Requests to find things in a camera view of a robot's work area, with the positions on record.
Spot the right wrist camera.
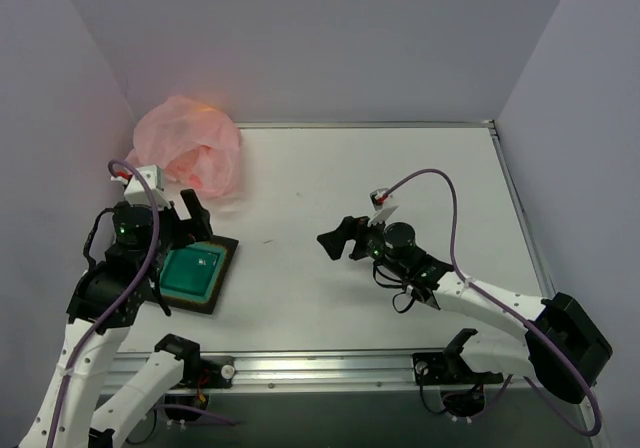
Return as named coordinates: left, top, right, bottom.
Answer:
left=368, top=188, right=398, bottom=227

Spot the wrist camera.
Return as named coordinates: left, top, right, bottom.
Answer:
left=111, top=165, right=171, bottom=211
left=368, top=188, right=398, bottom=227

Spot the teal square plate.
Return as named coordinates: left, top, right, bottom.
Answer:
left=160, top=236, right=239, bottom=315

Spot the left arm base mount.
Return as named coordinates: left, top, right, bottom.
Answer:
left=159, top=352, right=237, bottom=419

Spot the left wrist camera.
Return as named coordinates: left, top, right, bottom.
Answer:
left=111, top=165, right=171, bottom=211

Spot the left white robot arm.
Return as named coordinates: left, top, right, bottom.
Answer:
left=19, top=188, right=213, bottom=447

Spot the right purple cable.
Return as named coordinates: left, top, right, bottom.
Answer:
left=384, top=168, right=603, bottom=438

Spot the pink plastic bag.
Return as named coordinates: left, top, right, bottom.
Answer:
left=127, top=96, right=242, bottom=199

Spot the aluminium rail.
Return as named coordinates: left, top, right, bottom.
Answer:
left=237, top=120, right=495, bottom=130
left=488, top=120, right=556, bottom=297
left=99, top=349, right=531, bottom=392

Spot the front aluminium rail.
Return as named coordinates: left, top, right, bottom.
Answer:
left=99, top=349, right=531, bottom=392

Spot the right side aluminium rail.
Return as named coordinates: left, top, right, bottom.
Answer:
left=488, top=120, right=556, bottom=297

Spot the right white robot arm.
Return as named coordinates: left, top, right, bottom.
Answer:
left=317, top=216, right=613, bottom=404

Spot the back aluminium rail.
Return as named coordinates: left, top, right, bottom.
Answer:
left=237, top=120, right=495, bottom=130

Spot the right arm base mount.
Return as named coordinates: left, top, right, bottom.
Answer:
left=412, top=352, right=504, bottom=418

